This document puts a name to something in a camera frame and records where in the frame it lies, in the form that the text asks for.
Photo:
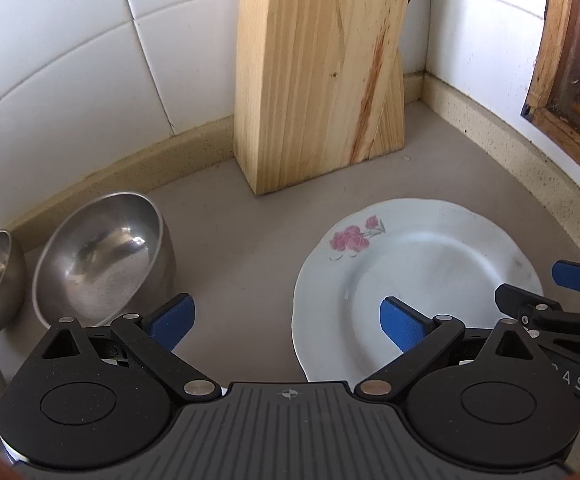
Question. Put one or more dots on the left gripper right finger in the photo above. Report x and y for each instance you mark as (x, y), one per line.
(425, 343)

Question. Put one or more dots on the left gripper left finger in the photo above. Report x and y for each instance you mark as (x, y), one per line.
(149, 341)

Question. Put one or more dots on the white floral plate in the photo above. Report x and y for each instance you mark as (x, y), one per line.
(437, 257)

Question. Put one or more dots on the large steel bowl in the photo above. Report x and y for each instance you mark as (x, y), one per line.
(114, 255)

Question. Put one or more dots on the wooden knife block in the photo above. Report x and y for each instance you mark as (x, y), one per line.
(319, 87)

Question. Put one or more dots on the wooden window frame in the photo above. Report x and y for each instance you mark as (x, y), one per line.
(552, 104)

